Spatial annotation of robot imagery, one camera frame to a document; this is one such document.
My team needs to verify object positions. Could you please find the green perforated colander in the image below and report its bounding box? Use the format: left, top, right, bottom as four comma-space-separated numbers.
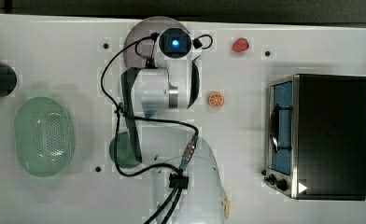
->
14, 96, 75, 177

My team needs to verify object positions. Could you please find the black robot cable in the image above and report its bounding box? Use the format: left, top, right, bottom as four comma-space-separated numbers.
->
100, 33, 214, 224

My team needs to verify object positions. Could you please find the toy strawberry top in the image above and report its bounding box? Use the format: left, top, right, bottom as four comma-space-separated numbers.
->
232, 37, 249, 52

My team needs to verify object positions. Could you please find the toy orange half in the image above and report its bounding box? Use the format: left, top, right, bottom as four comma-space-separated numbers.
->
207, 91, 224, 107

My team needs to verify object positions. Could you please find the silver toaster oven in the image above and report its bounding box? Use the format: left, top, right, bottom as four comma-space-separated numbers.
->
261, 74, 366, 201

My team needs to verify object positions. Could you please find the green plastic mug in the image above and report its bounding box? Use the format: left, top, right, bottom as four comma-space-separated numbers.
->
109, 132, 140, 169

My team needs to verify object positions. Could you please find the toy peeled banana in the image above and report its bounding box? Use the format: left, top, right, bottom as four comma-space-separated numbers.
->
222, 187, 231, 219

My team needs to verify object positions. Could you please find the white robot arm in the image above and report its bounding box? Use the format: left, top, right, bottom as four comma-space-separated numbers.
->
119, 27, 226, 224

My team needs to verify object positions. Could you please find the grey round plate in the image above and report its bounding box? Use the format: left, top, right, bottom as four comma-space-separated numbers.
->
122, 16, 191, 70

